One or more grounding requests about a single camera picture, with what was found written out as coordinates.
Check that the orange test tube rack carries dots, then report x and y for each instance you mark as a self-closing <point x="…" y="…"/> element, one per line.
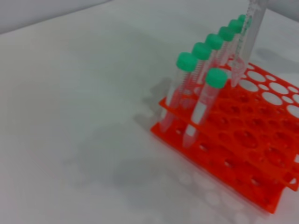
<point x="245" y="130"/>

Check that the clear test tube green cap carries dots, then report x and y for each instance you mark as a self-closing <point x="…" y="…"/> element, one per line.
<point x="214" y="41"/>
<point x="216" y="78"/>
<point x="235" y="25"/>
<point x="253" y="28"/>
<point x="226" y="33"/>
<point x="242" y="19"/>
<point x="187" y="61"/>
<point x="202" y="50"/>

